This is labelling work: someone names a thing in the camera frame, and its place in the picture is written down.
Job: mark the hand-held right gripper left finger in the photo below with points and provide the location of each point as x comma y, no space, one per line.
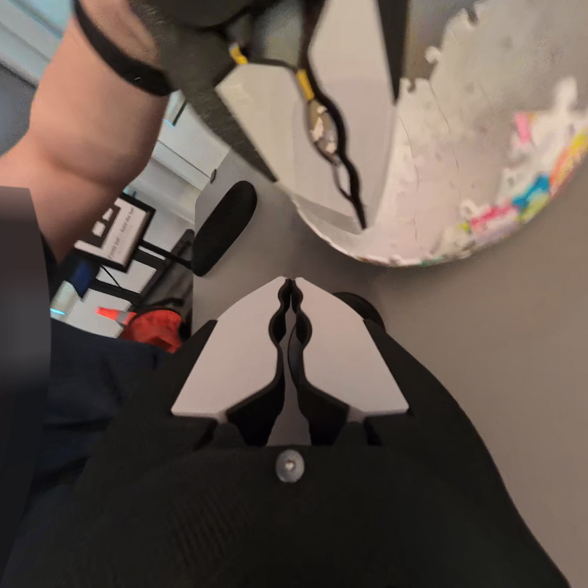
229,363

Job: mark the white task sign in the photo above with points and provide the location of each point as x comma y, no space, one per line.
119,229

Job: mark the black round ball stand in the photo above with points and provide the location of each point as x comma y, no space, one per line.
363,307

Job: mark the black wristband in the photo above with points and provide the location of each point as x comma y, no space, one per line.
115,59

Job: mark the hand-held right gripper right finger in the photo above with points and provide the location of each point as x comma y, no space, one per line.
349,363

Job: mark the person's left hand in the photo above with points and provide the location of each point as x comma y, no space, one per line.
133,32

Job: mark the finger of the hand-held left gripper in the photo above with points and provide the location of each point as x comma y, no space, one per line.
275,128
363,92

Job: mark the partly built puzzle ball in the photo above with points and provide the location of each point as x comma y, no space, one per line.
436,138

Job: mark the person's left forearm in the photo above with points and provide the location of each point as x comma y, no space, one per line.
82,147

